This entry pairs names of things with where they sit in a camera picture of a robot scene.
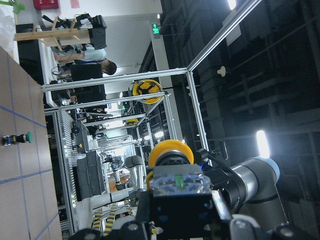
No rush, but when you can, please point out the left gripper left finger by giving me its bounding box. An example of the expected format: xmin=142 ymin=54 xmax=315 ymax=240
xmin=119 ymin=191 xmax=154 ymax=240

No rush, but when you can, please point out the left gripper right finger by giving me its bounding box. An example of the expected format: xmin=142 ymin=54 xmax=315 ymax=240
xmin=204 ymin=190 xmax=233 ymax=240

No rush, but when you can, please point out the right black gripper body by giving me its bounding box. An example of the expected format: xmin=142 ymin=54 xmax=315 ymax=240
xmin=194 ymin=148 xmax=247 ymax=213

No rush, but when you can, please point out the yellow push button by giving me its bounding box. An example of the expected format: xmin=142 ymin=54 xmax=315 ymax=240
xmin=146 ymin=139 xmax=211 ymax=198

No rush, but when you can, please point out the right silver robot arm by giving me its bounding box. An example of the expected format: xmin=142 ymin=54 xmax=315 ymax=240
xmin=194 ymin=148 xmax=288 ymax=231

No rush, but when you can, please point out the green push button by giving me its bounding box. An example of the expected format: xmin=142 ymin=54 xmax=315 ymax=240
xmin=2 ymin=131 xmax=33 ymax=146

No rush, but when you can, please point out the yellow hard hat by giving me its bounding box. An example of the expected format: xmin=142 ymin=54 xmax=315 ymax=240
xmin=132 ymin=79 xmax=163 ymax=105

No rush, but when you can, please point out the brown paper table cover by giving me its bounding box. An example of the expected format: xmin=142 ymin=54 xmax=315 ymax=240
xmin=0 ymin=50 xmax=62 ymax=240

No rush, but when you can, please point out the person in blue shirt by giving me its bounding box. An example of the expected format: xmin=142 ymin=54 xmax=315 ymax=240
xmin=52 ymin=45 xmax=118 ymax=76

